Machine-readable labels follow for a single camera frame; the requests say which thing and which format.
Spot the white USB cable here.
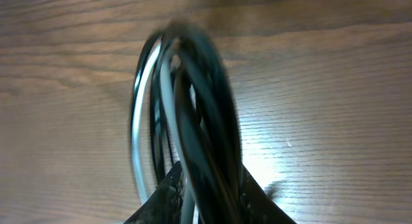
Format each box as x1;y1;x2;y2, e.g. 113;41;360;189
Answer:
131;40;197;224

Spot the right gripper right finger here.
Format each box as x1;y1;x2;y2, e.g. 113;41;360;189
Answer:
241;167;296;224

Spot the black USB cable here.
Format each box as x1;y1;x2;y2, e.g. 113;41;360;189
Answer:
130;23;244;224

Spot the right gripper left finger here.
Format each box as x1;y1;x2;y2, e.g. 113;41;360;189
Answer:
124;161;185;224

